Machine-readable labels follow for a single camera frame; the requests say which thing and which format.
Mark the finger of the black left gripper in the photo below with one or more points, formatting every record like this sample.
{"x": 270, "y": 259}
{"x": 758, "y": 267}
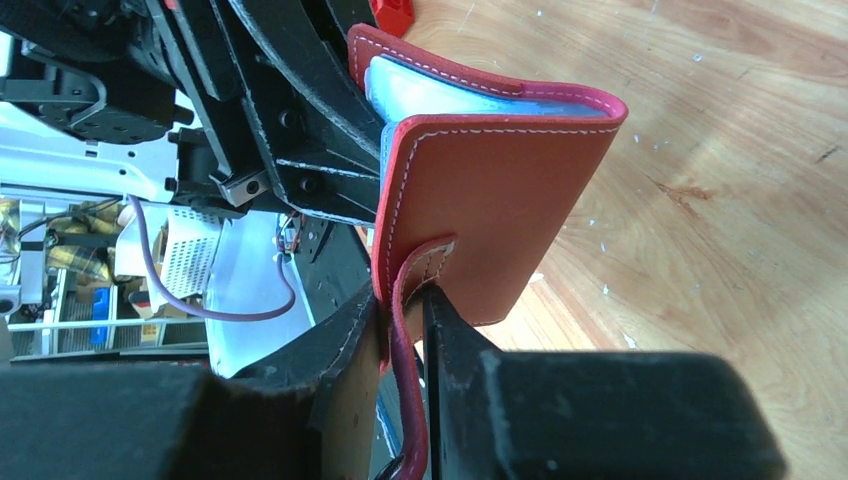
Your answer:
{"x": 319, "y": 133}

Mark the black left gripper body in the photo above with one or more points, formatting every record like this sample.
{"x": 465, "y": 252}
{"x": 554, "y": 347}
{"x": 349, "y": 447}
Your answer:
{"x": 189, "y": 45}

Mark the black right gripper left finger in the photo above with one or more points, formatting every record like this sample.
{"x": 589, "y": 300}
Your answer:
{"x": 306, "y": 411}

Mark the red plastic tray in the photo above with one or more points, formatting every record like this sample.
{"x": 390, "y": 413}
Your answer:
{"x": 393, "y": 16}

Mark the red leather card holder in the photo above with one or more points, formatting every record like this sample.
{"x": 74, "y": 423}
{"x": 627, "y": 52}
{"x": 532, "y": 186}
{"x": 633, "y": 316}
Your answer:
{"x": 479, "y": 173}

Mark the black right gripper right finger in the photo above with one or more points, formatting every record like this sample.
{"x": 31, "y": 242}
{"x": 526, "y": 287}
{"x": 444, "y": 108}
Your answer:
{"x": 496, "y": 414}

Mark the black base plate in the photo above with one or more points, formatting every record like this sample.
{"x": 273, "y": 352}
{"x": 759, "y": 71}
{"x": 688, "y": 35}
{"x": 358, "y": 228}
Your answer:
{"x": 332, "y": 263}

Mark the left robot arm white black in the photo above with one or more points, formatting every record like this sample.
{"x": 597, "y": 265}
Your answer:
{"x": 71, "y": 71}

